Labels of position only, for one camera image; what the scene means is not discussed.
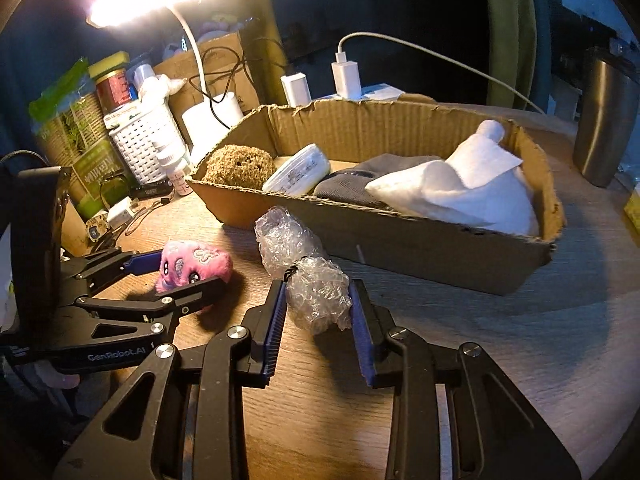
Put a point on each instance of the red tin can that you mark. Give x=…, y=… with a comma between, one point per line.
x=109, y=77

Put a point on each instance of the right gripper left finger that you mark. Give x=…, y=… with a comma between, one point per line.
x=244, y=356

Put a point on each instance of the clear bubble wrap bundle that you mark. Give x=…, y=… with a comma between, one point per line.
x=316, y=288

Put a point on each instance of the cardboard box tray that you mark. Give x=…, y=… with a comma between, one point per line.
x=350, y=132

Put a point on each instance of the grey dotted glove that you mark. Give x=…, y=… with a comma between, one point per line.
x=349, y=185

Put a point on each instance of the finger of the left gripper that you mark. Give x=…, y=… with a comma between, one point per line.
x=181, y=301
x=112, y=263

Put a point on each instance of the green tea box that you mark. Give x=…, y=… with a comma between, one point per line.
x=67, y=120

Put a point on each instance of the white perforated basket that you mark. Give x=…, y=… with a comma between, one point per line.
x=134, y=140

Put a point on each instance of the white paper towel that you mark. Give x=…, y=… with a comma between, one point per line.
x=480, y=185

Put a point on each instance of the pink plush toy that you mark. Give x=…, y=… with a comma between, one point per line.
x=184, y=262

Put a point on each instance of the white round lid container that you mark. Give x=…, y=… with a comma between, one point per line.
x=300, y=173

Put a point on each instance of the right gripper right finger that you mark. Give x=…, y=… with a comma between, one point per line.
x=432, y=400

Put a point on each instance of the brown cardboard box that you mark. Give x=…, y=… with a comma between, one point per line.
x=220, y=56

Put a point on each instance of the small white bottle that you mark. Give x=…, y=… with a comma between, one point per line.
x=176, y=166

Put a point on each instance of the steel tumbler cup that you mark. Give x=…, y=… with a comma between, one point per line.
x=609, y=112

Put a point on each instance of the white square charger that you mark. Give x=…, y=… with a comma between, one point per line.
x=296, y=89

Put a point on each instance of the yellow curtain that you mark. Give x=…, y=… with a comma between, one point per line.
x=513, y=43

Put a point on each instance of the white charger with cable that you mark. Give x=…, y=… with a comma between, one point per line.
x=346, y=74

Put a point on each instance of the white power strip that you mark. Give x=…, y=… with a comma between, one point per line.
x=379, y=92

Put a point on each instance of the brown fuzzy plush ball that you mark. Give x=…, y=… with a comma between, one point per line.
x=239, y=165

